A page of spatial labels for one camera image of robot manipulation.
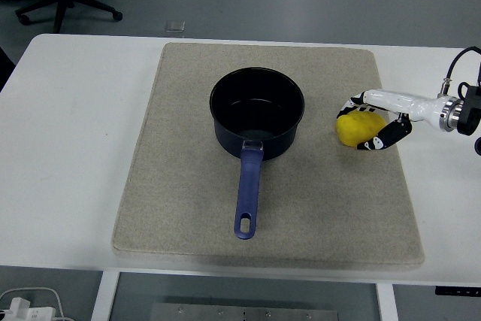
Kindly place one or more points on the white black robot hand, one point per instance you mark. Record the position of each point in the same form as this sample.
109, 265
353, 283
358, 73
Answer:
394, 100

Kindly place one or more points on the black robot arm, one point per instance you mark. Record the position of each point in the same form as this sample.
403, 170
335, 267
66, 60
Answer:
469, 114

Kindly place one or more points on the black table control panel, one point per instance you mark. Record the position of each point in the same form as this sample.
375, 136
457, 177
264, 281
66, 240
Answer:
458, 291

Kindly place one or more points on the white table leg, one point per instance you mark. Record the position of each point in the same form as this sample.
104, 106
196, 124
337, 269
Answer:
387, 304
104, 298

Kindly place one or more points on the beige fabric mat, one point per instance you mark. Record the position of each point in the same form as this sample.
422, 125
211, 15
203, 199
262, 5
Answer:
188, 193

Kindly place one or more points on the silver floor socket plate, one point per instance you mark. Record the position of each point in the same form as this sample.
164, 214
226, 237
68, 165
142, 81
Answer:
175, 25

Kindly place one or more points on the white power adapter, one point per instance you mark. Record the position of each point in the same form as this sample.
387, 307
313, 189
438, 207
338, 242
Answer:
26, 311

